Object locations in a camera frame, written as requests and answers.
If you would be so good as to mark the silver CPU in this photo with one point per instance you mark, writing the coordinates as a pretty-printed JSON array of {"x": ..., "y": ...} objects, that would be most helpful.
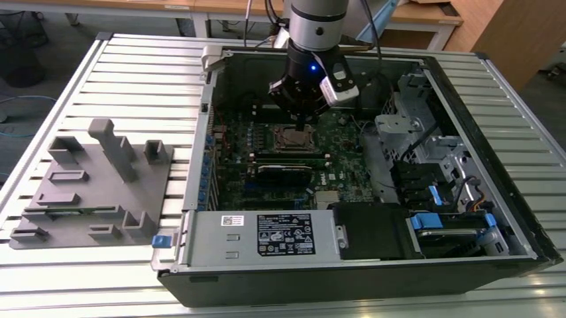
[{"x": 294, "y": 138}]

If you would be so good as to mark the black plastic shroud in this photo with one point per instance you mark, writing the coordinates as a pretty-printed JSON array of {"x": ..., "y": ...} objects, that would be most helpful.
[{"x": 371, "y": 232}]

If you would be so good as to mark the wooden cabinet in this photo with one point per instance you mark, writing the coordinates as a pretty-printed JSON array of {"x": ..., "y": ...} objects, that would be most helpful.
[{"x": 522, "y": 33}]

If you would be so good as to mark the black PC case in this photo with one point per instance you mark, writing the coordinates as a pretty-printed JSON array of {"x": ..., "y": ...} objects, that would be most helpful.
[{"x": 310, "y": 288}]

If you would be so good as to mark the silver chipset heatsink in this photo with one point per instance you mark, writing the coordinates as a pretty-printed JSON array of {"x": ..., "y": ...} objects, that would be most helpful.
[{"x": 327, "y": 196}]

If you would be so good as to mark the blue case latch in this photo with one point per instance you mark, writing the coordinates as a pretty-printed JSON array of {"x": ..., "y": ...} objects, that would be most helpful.
[{"x": 162, "y": 242}]

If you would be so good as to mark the black and white webcam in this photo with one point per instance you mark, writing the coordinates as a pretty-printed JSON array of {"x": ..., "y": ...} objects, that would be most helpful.
[
  {"x": 341, "y": 87},
  {"x": 278, "y": 88}
]

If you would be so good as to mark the long wooden desk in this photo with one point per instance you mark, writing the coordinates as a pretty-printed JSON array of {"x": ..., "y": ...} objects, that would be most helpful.
[{"x": 132, "y": 5}]

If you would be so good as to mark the hard disk in blue carrier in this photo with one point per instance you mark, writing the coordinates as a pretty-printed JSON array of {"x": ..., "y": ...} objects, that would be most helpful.
[{"x": 426, "y": 221}]

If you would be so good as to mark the pale blue teach pendant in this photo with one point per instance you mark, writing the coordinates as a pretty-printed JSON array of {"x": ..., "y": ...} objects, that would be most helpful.
[{"x": 386, "y": 13}]

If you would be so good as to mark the silver power supply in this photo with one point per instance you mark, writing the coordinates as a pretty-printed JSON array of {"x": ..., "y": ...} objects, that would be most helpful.
[{"x": 207, "y": 242}]

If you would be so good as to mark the CPU socket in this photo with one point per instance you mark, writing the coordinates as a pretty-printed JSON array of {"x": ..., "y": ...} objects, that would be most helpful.
[{"x": 275, "y": 150}]

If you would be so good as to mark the green motherboard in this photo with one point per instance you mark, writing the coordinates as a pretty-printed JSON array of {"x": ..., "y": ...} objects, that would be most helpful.
[{"x": 349, "y": 172}]

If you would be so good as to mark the black bin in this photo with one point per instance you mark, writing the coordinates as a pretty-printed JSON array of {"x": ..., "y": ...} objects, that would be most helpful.
[{"x": 21, "y": 66}]

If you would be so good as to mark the blue bay latch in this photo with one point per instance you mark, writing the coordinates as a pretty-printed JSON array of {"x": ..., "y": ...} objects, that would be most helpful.
[{"x": 490, "y": 220}]

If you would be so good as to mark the green RAM stick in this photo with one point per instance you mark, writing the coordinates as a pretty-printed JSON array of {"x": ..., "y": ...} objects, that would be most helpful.
[
  {"x": 291, "y": 160},
  {"x": 66, "y": 211}
]

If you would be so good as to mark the silver metal drive cage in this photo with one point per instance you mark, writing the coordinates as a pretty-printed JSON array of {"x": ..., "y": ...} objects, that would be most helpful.
[{"x": 398, "y": 124}]

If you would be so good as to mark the grey parts rack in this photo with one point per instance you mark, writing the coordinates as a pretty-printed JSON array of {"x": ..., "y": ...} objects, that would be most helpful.
[{"x": 102, "y": 198}]

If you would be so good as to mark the black chair base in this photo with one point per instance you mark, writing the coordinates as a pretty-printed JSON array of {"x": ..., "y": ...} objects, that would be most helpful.
[{"x": 557, "y": 71}]

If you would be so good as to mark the small wooden desk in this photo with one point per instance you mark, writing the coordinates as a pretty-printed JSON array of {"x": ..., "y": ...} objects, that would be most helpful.
[{"x": 419, "y": 16}]

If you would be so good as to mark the black graphics card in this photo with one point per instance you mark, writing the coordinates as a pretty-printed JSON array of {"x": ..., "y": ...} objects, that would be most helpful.
[{"x": 283, "y": 175}]

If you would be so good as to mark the blue disk carrier tab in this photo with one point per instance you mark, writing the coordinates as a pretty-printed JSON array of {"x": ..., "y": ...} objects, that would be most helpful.
[{"x": 435, "y": 195}]

